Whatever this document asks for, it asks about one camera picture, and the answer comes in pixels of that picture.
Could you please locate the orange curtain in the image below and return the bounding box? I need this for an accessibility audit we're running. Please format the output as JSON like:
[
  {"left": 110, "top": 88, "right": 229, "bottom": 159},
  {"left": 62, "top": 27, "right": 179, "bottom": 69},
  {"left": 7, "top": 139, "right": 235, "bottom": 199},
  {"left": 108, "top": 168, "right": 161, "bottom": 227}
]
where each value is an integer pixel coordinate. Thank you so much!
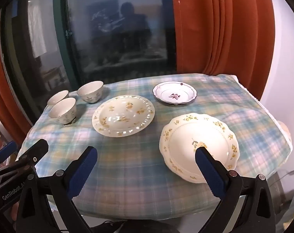
[
  {"left": 170, "top": 0, "right": 276, "bottom": 100},
  {"left": 0, "top": 12, "right": 32, "bottom": 139}
]

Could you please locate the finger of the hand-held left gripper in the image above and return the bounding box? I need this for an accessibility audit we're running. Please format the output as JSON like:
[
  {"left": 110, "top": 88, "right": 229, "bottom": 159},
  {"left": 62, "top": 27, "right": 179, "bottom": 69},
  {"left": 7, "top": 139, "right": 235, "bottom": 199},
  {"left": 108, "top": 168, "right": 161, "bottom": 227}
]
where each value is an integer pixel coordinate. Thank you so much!
[
  {"left": 15, "top": 139, "right": 49, "bottom": 173},
  {"left": 0, "top": 141, "right": 17, "bottom": 168}
]

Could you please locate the plaid tablecloth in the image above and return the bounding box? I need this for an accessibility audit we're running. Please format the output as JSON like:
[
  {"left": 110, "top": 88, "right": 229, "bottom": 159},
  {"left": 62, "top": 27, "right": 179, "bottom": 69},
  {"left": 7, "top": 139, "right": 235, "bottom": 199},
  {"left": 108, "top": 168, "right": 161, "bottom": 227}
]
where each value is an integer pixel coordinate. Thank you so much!
[{"left": 17, "top": 74, "right": 293, "bottom": 221}]

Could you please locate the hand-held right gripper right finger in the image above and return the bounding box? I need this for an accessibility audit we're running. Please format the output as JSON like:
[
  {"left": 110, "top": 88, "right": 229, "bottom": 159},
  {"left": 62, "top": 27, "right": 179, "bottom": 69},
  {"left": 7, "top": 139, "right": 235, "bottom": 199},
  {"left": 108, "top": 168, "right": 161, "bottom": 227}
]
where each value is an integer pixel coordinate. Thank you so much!
[{"left": 195, "top": 148, "right": 276, "bottom": 233}]

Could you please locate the cream plate with pierced rim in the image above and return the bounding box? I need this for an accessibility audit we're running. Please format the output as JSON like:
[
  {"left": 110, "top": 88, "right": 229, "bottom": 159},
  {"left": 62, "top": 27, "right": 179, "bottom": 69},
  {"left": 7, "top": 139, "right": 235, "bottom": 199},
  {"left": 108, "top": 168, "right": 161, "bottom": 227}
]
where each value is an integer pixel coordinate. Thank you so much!
[{"left": 92, "top": 95, "right": 155, "bottom": 137}]

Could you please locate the white plate with red flowers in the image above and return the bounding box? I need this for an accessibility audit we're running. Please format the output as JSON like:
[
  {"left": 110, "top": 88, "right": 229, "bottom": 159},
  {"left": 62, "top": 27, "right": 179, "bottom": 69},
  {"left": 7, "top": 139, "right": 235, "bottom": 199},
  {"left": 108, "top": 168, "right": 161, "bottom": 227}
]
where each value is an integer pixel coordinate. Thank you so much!
[{"left": 152, "top": 82, "right": 197, "bottom": 106}]

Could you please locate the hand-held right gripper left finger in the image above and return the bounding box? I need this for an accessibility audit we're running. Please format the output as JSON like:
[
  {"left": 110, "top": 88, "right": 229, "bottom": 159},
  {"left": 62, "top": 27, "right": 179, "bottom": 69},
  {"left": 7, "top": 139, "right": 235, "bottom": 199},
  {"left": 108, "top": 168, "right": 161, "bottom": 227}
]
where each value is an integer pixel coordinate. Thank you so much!
[{"left": 16, "top": 146, "right": 98, "bottom": 233}]

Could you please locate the scalloped plate with yellow flowers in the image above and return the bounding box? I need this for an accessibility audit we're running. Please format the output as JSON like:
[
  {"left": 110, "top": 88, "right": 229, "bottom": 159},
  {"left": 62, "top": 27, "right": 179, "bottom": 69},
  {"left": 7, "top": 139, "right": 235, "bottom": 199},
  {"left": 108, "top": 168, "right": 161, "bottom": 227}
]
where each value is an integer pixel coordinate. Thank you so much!
[{"left": 159, "top": 113, "right": 240, "bottom": 183}]

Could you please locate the cream floral bowl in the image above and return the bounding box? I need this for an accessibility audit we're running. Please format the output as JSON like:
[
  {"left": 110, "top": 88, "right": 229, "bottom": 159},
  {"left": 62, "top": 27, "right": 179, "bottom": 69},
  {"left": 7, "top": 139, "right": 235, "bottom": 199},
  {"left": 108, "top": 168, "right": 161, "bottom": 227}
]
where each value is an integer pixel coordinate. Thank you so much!
[
  {"left": 47, "top": 90, "right": 70, "bottom": 107},
  {"left": 77, "top": 81, "right": 104, "bottom": 103},
  {"left": 49, "top": 97, "right": 77, "bottom": 125}
]

